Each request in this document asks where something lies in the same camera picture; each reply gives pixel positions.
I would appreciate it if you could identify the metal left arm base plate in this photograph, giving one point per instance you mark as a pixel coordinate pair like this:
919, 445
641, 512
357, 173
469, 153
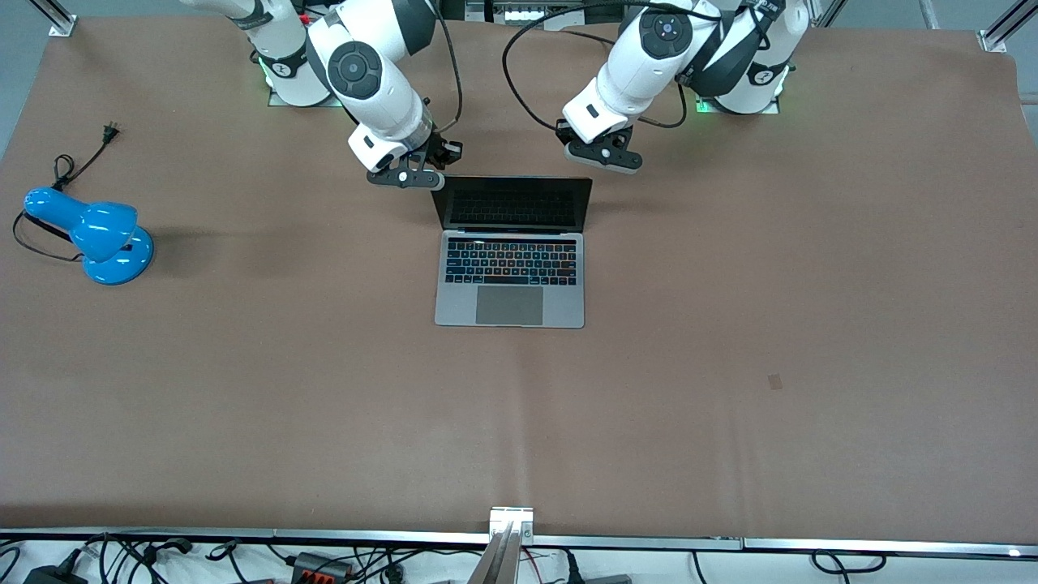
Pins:
702, 105

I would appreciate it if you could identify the aluminium frame corner post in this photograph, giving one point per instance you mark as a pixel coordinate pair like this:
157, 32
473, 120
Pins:
1005, 28

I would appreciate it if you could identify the metal table edge rail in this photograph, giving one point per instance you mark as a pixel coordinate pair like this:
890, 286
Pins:
243, 535

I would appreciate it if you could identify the grey laptop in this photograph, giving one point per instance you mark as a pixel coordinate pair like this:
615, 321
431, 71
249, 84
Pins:
509, 284

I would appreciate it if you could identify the aluminium profile bar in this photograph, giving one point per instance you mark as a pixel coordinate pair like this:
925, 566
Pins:
507, 547

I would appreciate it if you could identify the black box with orange clips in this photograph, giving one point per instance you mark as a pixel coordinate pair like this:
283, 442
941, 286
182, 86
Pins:
320, 565

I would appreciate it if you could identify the brown table mat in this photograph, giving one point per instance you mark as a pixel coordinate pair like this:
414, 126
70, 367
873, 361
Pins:
730, 341

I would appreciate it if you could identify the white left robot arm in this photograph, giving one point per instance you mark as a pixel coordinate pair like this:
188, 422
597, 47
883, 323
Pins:
657, 49

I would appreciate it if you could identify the white power strip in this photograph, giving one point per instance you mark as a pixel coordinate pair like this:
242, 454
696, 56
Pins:
531, 14

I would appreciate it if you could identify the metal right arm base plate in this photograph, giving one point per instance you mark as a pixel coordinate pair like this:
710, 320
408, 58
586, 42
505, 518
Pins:
276, 100

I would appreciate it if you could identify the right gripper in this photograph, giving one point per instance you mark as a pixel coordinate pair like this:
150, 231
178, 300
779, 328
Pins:
444, 151

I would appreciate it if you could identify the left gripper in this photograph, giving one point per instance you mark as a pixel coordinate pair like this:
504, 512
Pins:
564, 132

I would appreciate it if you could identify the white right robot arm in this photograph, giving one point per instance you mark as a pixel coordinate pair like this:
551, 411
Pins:
361, 73

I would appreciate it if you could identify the black power adapter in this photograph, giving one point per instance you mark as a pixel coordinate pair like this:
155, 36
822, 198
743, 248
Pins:
53, 576

